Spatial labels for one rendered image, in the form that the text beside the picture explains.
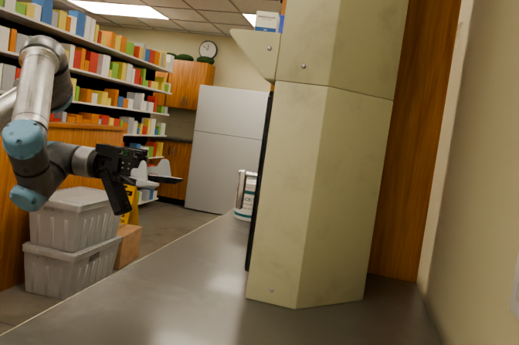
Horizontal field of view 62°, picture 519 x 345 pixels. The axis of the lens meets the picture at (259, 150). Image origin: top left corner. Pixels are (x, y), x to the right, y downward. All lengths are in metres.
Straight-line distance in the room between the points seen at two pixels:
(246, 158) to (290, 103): 5.08
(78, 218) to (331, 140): 2.34
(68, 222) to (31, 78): 2.00
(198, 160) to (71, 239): 3.37
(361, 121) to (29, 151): 0.70
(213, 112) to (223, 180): 0.97
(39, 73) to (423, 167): 1.02
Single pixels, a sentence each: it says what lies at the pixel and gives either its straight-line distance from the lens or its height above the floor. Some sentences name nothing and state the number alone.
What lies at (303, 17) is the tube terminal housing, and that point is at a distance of 0.93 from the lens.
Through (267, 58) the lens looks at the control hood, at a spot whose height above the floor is 1.45.
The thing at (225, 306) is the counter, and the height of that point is 0.94.
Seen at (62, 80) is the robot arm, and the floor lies 1.36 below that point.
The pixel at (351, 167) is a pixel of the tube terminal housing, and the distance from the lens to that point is 0.96.
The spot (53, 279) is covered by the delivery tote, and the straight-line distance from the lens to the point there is 3.25.
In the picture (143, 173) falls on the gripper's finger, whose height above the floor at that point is 1.17.
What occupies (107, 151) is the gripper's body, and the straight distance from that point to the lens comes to 1.09.
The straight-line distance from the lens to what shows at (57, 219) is 3.13.
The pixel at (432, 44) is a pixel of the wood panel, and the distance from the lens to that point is 1.30.
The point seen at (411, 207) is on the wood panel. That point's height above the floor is 1.15.
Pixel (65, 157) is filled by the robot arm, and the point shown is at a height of 1.17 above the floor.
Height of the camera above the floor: 1.31
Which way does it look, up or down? 3 degrees down
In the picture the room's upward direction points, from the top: 8 degrees clockwise
